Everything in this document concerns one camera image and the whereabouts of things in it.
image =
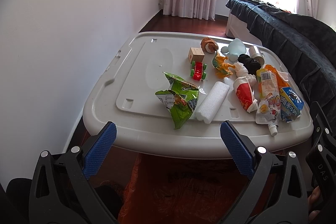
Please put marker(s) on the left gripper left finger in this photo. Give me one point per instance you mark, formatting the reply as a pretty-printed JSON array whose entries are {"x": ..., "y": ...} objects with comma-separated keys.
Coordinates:
[{"x": 60, "y": 190}]

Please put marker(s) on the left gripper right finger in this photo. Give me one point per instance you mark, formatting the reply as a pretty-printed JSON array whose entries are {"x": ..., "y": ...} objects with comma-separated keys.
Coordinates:
[{"x": 276, "y": 191}]

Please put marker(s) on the white drink pouch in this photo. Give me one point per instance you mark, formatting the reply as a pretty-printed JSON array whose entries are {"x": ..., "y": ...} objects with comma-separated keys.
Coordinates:
[{"x": 269, "y": 107}]

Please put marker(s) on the blue snack bag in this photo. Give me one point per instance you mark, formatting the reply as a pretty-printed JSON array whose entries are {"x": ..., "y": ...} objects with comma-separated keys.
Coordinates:
[{"x": 291, "y": 104}]

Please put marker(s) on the red white snack wrapper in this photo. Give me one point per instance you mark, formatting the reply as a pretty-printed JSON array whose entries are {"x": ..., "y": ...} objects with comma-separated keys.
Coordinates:
[{"x": 245, "y": 95}]

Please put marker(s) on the white foam block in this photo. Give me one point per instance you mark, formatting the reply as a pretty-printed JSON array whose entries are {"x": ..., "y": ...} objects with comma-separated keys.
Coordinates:
[{"x": 209, "y": 107}]

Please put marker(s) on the orange tissue pack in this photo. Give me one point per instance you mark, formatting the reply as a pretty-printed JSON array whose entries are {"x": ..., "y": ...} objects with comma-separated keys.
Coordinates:
[{"x": 282, "y": 77}]

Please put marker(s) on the white tissue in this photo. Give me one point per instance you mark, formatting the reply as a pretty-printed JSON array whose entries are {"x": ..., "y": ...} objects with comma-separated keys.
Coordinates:
[{"x": 241, "y": 71}]

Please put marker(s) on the orange green toy dinosaur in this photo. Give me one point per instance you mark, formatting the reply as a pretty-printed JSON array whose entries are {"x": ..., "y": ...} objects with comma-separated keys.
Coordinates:
[{"x": 221, "y": 66}]

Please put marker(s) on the green snack bag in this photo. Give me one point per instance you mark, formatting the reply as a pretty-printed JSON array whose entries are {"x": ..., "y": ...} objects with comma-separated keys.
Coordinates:
[{"x": 181, "y": 99}]

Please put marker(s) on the red toy car green wheels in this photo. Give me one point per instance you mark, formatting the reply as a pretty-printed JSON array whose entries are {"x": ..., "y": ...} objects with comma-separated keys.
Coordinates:
[{"x": 198, "y": 71}]

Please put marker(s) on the light blue bear cup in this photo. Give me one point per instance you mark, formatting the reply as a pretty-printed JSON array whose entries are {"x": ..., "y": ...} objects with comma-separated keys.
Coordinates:
[{"x": 234, "y": 49}]

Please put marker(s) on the person's hand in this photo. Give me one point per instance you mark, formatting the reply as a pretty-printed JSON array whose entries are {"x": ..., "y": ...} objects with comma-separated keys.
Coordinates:
[{"x": 311, "y": 200}]

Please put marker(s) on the black rolled sock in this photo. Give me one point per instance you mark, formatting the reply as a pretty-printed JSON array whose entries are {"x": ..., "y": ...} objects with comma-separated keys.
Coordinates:
[{"x": 251, "y": 64}]

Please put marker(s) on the beige cylindrical bottle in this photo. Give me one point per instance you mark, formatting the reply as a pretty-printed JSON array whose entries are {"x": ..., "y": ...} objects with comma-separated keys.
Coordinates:
[{"x": 255, "y": 53}]

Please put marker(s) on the white plastic storage box lid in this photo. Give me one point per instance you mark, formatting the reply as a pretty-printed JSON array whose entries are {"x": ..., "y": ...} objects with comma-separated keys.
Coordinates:
[{"x": 152, "y": 73}]

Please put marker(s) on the bed with dark blanket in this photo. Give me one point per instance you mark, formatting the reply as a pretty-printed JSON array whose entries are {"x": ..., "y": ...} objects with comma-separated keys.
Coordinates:
[{"x": 305, "y": 45}]

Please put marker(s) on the wooden cube block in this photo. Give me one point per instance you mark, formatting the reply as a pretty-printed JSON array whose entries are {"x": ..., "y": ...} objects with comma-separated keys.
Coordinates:
[{"x": 196, "y": 55}]

